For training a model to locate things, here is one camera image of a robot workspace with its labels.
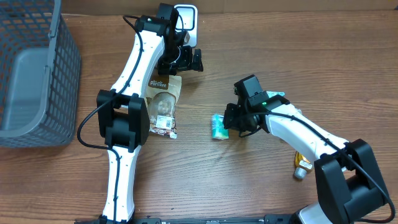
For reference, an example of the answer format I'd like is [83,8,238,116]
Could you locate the brown snack bag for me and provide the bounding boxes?
[145,75,182,139]

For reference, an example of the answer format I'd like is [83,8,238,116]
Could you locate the white barcode scanner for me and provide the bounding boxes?
[174,4,198,47]

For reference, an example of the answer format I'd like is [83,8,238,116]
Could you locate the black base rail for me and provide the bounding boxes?
[74,213,352,224]

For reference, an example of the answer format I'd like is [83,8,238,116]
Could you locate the grey plastic mesh basket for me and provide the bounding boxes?
[1,0,81,147]

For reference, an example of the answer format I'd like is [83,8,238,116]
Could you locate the yellow tea bottle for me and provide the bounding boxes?
[294,152,313,180]

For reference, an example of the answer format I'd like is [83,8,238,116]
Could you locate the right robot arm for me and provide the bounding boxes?
[223,75,396,223]

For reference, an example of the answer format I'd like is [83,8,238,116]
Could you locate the teal Kleenex tissue pack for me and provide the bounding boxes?
[211,114,229,140]

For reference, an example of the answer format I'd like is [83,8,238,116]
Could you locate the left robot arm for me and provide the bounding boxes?
[96,3,203,223]

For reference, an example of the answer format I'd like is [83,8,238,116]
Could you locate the teal wet wipes pack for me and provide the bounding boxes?
[266,91,285,98]

